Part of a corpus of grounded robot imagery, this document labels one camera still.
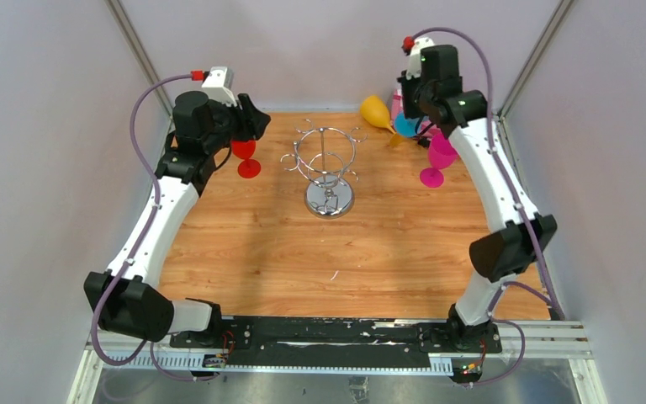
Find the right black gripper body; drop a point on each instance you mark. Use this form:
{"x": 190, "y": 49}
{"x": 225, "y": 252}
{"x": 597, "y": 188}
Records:
{"x": 425, "y": 94}

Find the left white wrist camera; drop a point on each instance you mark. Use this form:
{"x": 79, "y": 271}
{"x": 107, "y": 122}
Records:
{"x": 216, "y": 84}

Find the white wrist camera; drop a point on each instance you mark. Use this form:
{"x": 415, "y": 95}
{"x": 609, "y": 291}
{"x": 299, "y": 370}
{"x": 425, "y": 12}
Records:
{"x": 412, "y": 47}
{"x": 216, "y": 84}

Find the aluminium frame rail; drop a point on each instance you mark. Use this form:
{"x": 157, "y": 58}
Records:
{"x": 469, "y": 356}

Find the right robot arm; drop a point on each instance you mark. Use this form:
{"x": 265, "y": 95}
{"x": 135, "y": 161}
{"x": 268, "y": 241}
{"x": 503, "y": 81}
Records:
{"x": 432, "y": 88}

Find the red wine glass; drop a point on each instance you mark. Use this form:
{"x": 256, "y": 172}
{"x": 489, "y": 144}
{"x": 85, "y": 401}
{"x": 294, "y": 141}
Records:
{"x": 248, "y": 166}

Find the blue wine glass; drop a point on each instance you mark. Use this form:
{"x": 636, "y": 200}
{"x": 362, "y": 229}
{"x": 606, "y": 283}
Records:
{"x": 407, "y": 128}

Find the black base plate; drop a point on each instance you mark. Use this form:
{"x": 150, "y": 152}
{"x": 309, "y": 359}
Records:
{"x": 338, "y": 343}

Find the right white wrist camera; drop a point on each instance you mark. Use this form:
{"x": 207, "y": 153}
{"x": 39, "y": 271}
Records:
{"x": 412, "y": 47}

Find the pink camouflage cloth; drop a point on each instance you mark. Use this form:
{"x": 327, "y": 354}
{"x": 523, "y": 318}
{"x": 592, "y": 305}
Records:
{"x": 395, "y": 108}

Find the yellow wine glass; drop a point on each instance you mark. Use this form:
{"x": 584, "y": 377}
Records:
{"x": 375, "y": 112}

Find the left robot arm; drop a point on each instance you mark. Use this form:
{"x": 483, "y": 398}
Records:
{"x": 124, "y": 297}

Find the pink wine glass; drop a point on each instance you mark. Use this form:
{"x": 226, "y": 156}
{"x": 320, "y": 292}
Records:
{"x": 441, "y": 155}

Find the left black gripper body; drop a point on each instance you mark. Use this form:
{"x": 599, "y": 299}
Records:
{"x": 226, "y": 119}

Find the chrome wine glass rack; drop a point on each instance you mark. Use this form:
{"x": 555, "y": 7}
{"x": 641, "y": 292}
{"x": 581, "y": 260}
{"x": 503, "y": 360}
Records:
{"x": 324, "y": 156}

